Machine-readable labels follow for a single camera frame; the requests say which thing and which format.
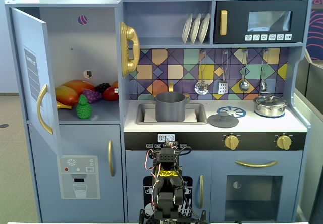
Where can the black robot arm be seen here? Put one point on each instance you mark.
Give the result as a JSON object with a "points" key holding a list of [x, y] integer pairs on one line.
{"points": [[167, 196]]}

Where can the red toy apple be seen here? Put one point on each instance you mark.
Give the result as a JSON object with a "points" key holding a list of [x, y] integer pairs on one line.
{"points": [[110, 94]]}

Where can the yellow toy banana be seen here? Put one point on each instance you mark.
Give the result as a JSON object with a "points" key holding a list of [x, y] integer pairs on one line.
{"points": [[64, 106]]}

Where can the gold oven dial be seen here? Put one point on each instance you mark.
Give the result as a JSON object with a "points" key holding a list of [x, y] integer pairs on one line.
{"points": [[284, 142], [232, 142]]}

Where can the gray partition panel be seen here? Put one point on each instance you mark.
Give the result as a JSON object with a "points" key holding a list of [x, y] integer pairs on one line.
{"points": [[311, 113]]}

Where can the dark toy microwave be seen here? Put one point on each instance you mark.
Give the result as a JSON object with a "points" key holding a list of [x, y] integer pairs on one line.
{"points": [[237, 19]]}

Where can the gray plastic pot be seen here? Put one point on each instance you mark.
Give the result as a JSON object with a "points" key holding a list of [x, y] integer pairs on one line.
{"points": [[170, 108]]}

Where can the orange toy fruit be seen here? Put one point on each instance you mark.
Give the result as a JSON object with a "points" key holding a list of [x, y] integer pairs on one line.
{"points": [[115, 84]]}

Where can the small orange-yellow toy mango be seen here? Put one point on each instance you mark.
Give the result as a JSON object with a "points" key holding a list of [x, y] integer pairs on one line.
{"points": [[66, 94]]}

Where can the metal slotted spatula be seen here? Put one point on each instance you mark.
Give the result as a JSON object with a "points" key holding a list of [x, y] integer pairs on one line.
{"points": [[223, 87]]}

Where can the small wrist camera board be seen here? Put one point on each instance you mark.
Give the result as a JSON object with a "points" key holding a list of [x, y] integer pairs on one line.
{"points": [[169, 144]]}

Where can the gold faucet knob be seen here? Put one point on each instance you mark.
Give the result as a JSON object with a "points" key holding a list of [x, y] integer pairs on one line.
{"points": [[187, 97]]}

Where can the stainless steel pot with lid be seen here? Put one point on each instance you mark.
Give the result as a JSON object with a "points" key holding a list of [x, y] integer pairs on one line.
{"points": [[270, 106]]}

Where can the large red-orange toy mango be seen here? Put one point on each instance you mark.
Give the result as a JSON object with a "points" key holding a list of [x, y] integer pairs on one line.
{"points": [[80, 85]]}

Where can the black toy grapes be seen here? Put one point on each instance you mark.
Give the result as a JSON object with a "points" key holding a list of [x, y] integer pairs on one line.
{"points": [[103, 87]]}

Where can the gold toy telephone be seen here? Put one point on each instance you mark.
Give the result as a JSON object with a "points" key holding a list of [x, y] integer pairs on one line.
{"points": [[130, 36]]}

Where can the gray pot lid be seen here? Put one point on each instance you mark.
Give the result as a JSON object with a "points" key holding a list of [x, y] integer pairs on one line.
{"points": [[223, 120]]}

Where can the metal ladle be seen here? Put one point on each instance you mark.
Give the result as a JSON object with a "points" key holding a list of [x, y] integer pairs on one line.
{"points": [[244, 85]]}

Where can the oven door with window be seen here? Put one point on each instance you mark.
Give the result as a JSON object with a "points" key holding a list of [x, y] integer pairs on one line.
{"points": [[219, 183]]}

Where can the gray toy sink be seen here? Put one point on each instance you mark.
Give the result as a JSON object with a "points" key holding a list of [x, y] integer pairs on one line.
{"points": [[199, 113]]}

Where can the green toy pineapple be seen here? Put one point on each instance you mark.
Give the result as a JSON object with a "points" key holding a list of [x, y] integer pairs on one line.
{"points": [[84, 109]]}

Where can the blue-gray cabinet door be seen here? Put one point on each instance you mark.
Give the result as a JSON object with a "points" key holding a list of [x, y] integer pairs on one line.
{"points": [[27, 45]]}

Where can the gold toy faucet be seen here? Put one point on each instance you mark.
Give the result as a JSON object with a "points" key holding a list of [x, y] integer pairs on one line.
{"points": [[171, 86]]}

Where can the metal skimmer spoon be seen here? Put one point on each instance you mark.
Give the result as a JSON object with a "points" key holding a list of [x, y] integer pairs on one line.
{"points": [[201, 87]]}

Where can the small metal spoon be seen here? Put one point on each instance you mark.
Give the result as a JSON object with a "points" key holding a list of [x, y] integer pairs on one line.
{"points": [[263, 85]]}

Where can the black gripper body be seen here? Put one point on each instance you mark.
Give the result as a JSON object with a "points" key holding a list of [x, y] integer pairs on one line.
{"points": [[168, 149]]}

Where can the freezer door with dispenser print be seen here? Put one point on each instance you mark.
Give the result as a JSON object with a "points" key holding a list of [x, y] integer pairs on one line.
{"points": [[83, 140]]}

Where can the purple toy grapes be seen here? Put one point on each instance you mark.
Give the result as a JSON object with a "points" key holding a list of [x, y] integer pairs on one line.
{"points": [[93, 96]]}

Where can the white toy plate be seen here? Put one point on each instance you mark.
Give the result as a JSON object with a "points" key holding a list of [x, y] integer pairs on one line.
{"points": [[195, 29], [186, 29], [204, 28]]}

